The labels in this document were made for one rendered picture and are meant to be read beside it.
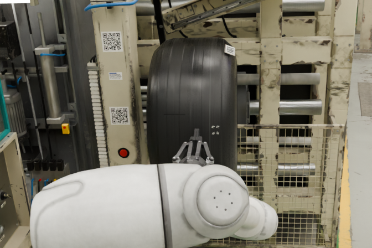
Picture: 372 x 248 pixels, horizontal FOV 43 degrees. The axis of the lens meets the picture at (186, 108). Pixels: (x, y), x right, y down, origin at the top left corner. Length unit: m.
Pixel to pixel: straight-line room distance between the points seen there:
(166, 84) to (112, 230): 1.00
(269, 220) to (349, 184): 2.58
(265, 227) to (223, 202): 0.63
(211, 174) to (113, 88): 1.19
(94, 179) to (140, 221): 0.09
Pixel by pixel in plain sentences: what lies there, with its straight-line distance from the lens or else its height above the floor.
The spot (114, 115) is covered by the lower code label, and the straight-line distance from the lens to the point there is 1.86.
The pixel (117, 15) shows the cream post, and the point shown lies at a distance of 1.74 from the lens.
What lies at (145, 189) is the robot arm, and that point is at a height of 1.56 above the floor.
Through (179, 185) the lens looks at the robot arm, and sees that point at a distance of 0.68.
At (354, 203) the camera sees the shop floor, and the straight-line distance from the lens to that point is 3.62.
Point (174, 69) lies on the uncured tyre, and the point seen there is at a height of 1.43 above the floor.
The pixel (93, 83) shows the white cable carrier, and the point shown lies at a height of 1.35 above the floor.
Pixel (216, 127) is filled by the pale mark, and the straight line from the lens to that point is 1.59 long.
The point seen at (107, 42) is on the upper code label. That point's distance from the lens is 1.77.
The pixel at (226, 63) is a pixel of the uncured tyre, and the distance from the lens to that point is 1.67.
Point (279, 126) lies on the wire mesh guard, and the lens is 2.26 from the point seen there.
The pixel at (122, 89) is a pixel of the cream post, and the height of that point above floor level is 1.33.
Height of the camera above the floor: 1.91
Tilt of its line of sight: 22 degrees down
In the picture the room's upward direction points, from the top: 3 degrees counter-clockwise
